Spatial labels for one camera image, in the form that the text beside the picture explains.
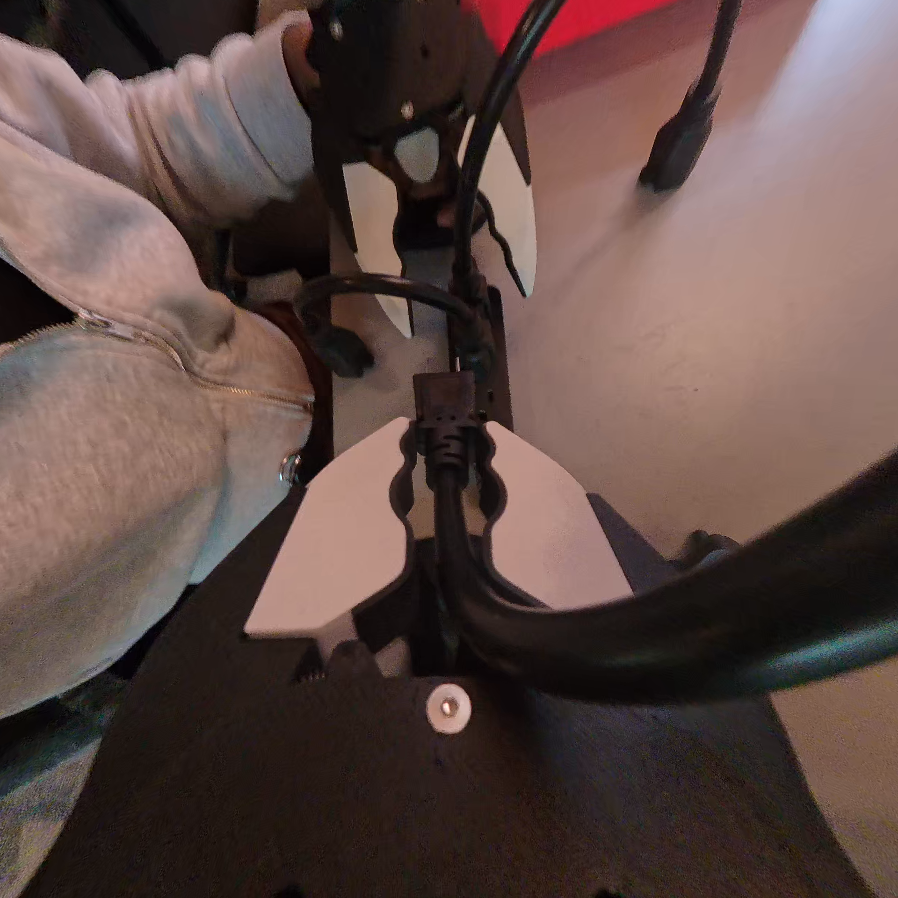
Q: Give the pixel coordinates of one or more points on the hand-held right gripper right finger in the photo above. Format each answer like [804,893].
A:
[554,533]

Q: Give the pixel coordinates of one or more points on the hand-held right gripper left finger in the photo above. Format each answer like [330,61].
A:
[337,547]

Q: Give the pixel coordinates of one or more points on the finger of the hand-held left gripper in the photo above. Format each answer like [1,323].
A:
[372,210]
[516,210]

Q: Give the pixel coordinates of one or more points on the black power strip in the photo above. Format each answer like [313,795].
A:
[499,365]

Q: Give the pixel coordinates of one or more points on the red plastic bin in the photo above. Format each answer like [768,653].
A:
[596,21]

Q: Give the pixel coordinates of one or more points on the person's left hand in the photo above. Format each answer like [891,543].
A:
[298,63]

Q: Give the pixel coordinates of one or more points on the person's grey hoodie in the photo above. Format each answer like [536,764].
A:
[105,491]

